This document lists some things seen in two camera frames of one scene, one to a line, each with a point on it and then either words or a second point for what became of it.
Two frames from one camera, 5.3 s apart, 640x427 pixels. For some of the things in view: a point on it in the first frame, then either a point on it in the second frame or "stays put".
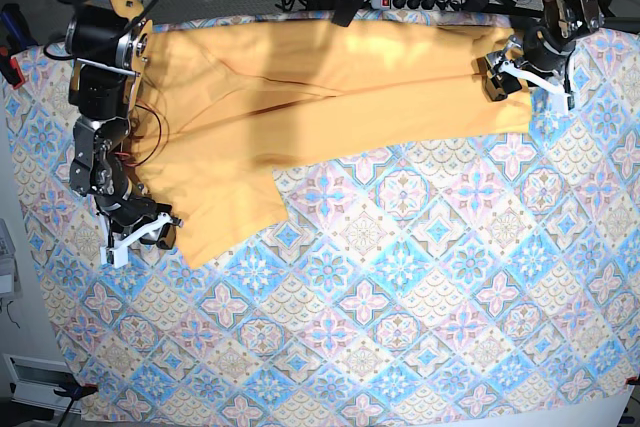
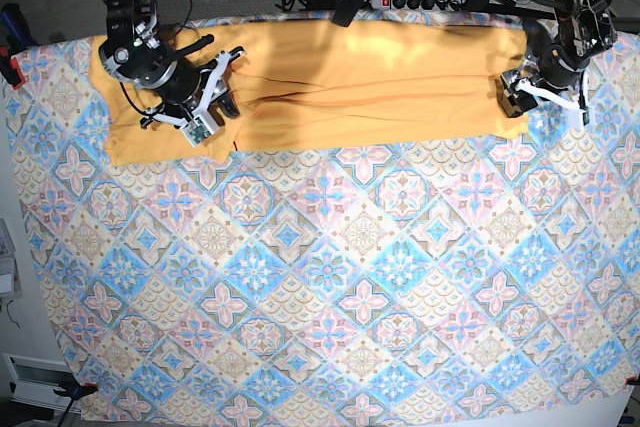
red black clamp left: (10, 68) stays put
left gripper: (124, 214) to (179, 92)
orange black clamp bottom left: (77, 392) stays put
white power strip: (417, 2) stays put
